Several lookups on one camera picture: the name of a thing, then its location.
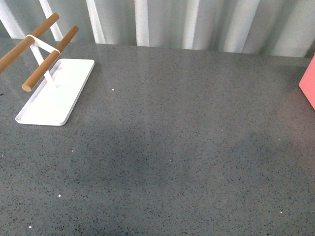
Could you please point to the white towel rack stand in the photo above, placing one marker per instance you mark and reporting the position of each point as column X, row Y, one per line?
column 56, row 84

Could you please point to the pink box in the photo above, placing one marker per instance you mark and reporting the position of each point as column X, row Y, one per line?
column 307, row 83

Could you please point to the white pleated curtain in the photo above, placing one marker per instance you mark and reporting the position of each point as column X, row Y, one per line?
column 268, row 27

